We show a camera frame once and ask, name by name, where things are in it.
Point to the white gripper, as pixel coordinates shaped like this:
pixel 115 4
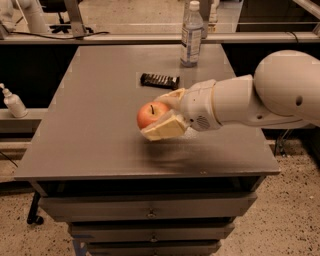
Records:
pixel 199 106

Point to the red apple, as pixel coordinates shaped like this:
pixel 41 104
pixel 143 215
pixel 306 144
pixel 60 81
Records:
pixel 150 112

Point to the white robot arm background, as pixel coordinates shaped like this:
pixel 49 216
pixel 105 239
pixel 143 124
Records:
pixel 31 11

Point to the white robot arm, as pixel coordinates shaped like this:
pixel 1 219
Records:
pixel 282 93

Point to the clear plastic water bottle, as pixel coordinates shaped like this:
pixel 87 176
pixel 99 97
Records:
pixel 191 35

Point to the white pump dispenser bottle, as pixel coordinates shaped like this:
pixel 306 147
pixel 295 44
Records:
pixel 13 103

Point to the black striped snack bar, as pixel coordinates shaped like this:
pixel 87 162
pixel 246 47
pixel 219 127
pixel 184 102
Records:
pixel 159 81

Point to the grey top drawer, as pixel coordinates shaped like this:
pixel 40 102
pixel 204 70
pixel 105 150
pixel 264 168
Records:
pixel 153 207

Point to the grey drawer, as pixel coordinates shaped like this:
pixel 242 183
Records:
pixel 151 232
pixel 153 207
pixel 166 248

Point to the grey middle drawer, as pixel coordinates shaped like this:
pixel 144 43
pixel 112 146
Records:
pixel 151 232

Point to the grey bottom drawer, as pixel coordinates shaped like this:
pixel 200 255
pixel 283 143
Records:
pixel 166 248

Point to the black office chair base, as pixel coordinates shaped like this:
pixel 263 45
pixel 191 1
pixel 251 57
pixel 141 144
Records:
pixel 58 7

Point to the black table leg caster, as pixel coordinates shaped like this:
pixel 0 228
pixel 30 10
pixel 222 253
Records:
pixel 33 217

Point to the grey metal post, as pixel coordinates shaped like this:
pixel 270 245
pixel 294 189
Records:
pixel 77 26

